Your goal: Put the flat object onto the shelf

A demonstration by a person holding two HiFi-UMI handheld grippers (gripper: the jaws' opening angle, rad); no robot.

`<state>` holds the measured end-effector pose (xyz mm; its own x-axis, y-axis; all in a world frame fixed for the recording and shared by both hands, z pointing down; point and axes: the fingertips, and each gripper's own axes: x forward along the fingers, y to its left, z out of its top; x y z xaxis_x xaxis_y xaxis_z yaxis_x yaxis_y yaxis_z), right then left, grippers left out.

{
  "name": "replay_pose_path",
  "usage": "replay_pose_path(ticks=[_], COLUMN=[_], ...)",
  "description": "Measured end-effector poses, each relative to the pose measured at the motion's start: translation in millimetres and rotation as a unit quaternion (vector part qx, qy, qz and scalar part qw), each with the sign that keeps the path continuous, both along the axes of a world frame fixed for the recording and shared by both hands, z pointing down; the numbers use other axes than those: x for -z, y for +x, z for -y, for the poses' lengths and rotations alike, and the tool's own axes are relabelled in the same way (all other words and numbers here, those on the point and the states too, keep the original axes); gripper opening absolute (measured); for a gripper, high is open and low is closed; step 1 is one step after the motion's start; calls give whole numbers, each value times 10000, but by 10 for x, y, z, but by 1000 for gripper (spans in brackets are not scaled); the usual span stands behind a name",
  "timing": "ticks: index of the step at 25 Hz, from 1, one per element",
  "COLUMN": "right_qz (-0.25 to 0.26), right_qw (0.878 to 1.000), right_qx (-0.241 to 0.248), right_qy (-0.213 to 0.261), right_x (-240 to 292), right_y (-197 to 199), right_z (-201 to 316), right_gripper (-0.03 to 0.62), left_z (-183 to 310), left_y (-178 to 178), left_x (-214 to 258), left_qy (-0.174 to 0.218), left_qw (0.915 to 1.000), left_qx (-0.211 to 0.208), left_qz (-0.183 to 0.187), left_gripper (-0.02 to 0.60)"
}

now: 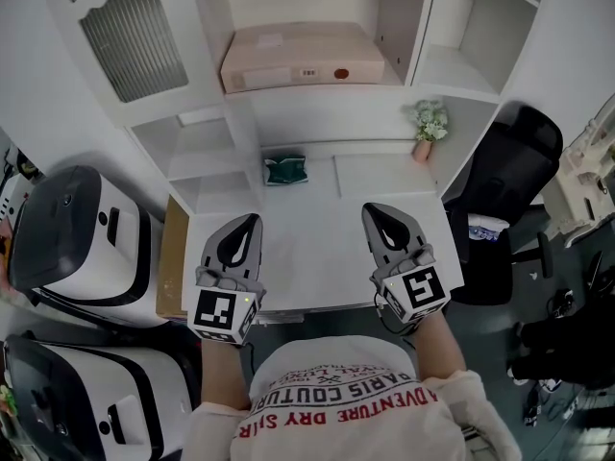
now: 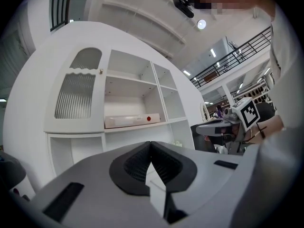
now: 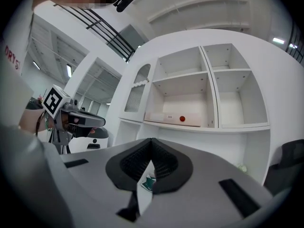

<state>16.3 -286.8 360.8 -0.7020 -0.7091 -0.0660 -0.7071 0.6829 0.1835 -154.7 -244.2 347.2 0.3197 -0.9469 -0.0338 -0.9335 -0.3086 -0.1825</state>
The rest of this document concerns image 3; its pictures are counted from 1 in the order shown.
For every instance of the black metal railing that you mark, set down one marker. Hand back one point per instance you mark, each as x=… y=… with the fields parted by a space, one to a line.
x=104 y=30

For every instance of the person's left hand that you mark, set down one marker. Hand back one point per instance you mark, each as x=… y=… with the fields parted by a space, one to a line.
x=78 y=130

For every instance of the person's left forearm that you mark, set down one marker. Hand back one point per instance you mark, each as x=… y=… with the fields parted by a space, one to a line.
x=31 y=120

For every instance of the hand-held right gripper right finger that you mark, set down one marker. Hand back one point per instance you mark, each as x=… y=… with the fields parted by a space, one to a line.
x=202 y=198

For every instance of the black office chair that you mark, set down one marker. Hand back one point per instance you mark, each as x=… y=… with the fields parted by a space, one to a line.
x=287 y=167

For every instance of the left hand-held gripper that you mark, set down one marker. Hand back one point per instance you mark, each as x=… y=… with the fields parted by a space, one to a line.
x=53 y=101

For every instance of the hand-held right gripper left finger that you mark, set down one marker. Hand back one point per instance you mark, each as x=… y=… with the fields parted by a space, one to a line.
x=95 y=174

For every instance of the rectangular ceiling light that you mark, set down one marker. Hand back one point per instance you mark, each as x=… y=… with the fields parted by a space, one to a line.
x=69 y=70
x=278 y=40
x=36 y=65

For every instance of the green packet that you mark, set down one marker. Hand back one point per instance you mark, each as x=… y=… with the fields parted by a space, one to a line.
x=148 y=183

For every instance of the white desk with shelves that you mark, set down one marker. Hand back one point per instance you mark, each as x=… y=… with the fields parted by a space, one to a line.
x=256 y=63

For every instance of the long pink cardboard box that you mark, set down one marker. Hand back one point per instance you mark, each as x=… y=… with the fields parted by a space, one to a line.
x=166 y=119

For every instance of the person's white printed shirt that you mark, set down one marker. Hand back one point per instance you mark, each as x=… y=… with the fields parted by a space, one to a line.
x=23 y=174

